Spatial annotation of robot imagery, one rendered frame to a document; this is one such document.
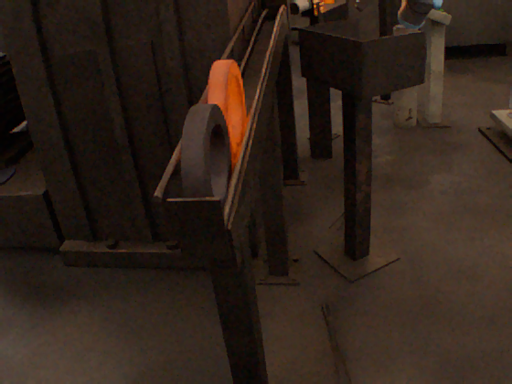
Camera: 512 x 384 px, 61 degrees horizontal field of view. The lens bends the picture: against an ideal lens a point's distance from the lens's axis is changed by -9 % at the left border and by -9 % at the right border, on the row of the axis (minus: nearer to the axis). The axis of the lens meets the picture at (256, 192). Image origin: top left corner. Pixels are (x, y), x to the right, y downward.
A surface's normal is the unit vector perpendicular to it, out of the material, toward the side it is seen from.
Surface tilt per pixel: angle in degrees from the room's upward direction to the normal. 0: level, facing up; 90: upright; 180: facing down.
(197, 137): 40
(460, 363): 0
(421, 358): 0
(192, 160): 59
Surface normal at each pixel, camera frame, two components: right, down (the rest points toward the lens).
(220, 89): -0.15, -0.22
